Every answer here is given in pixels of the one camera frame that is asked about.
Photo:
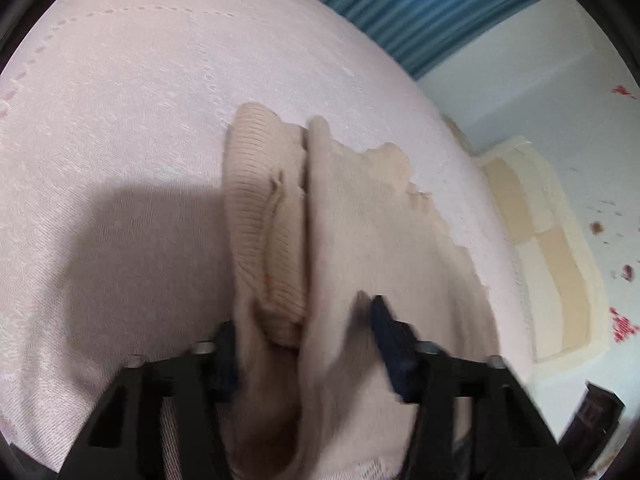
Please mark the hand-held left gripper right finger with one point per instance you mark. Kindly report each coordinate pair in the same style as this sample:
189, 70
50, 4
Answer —
389, 342

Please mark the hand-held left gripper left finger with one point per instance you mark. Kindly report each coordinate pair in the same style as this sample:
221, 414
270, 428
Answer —
224, 367

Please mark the beige knit sweater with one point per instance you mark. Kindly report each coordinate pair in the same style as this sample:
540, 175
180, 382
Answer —
350, 220

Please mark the red flower sticker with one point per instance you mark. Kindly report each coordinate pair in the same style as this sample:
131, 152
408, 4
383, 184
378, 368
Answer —
622, 326
620, 91

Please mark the orange fan sticker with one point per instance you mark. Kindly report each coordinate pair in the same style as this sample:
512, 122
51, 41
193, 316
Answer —
596, 227

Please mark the pink patterned bedspread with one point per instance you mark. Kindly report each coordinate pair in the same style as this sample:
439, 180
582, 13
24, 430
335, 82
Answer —
125, 110

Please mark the blue curtain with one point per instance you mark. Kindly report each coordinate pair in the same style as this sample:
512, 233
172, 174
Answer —
425, 5

